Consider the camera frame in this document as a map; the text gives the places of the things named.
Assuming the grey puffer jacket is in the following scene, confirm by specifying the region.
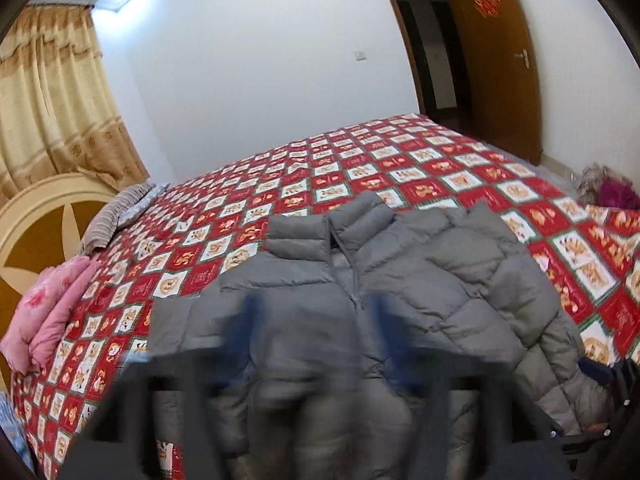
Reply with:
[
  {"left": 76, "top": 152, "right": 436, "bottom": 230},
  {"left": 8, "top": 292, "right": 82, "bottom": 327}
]
[{"left": 148, "top": 192, "right": 612, "bottom": 479}]

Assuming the purple clothes pile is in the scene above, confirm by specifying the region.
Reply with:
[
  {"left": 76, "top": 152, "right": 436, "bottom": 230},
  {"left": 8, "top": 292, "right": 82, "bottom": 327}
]
[{"left": 577, "top": 164, "right": 640, "bottom": 210}]

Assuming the red patterned bed quilt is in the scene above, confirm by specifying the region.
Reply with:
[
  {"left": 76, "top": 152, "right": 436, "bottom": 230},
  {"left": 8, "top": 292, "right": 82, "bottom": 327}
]
[{"left": 11, "top": 114, "right": 639, "bottom": 478}]

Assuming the grey striped pillow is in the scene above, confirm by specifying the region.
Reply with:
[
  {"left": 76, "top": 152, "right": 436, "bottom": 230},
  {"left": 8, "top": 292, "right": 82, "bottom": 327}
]
[{"left": 79, "top": 182, "right": 169, "bottom": 256}]

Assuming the pink folded blanket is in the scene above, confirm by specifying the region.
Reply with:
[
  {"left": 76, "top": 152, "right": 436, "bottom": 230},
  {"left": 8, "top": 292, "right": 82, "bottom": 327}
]
[{"left": 1, "top": 256, "right": 99, "bottom": 375}]

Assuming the cream round headboard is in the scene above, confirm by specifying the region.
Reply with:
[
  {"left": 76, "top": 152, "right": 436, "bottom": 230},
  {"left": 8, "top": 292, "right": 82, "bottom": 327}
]
[{"left": 0, "top": 171, "right": 120, "bottom": 391}]

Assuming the blue printed cloth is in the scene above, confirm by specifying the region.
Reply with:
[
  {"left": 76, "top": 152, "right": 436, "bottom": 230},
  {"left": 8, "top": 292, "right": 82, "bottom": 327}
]
[{"left": 1, "top": 391, "right": 36, "bottom": 479}]

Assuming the brown wooden door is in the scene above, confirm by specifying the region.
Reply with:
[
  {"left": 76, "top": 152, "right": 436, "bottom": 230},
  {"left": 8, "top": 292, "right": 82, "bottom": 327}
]
[{"left": 448, "top": 0, "right": 542, "bottom": 165}]

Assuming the beige curtain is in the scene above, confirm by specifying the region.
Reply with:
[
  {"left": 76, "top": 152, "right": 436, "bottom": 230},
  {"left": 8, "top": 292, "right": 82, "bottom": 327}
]
[{"left": 0, "top": 4, "right": 149, "bottom": 203}]

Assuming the red door decoration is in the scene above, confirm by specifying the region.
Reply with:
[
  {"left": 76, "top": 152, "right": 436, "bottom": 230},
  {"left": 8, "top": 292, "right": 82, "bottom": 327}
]
[{"left": 473, "top": 0, "right": 501, "bottom": 18}]

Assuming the silver door handle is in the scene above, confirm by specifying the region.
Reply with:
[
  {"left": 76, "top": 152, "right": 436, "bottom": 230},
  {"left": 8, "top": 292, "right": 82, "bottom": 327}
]
[{"left": 514, "top": 49, "right": 530, "bottom": 70}]

